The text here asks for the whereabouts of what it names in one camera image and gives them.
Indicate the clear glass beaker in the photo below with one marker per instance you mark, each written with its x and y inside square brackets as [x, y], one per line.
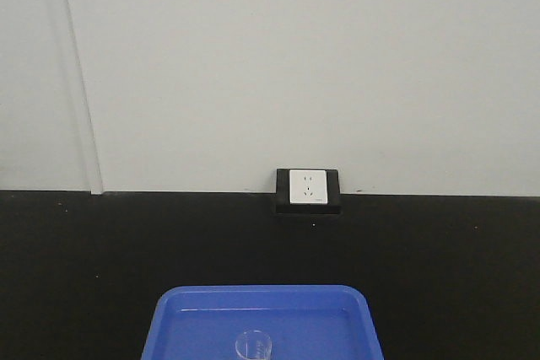
[253, 345]

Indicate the black socket mounting box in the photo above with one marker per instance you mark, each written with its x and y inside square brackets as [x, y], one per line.
[285, 208]

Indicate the white wall power socket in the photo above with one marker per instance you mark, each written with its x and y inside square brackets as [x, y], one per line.
[308, 187]

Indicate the blue plastic tray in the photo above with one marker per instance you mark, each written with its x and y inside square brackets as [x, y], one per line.
[301, 321]

